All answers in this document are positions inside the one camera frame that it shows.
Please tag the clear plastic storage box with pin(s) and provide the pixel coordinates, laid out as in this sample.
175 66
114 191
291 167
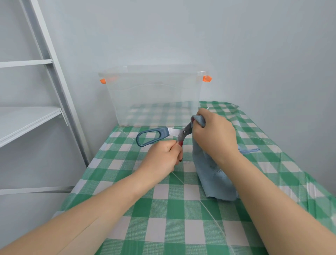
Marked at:
141 97

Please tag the blue microfibre cloth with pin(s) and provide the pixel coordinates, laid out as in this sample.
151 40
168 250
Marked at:
212 178

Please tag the person's left forearm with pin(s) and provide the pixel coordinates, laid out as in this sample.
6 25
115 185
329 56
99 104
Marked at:
73 218

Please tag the person's left hand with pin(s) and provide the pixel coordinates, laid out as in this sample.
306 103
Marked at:
160 160

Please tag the person's right hand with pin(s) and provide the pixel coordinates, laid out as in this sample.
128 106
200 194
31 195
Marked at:
218 136

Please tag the white metal shelf rack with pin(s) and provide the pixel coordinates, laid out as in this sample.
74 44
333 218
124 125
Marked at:
26 120

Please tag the person's right forearm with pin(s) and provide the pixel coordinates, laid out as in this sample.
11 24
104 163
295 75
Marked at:
283 212

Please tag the green white checkered tablecloth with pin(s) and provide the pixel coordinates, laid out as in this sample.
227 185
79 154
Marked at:
173 218

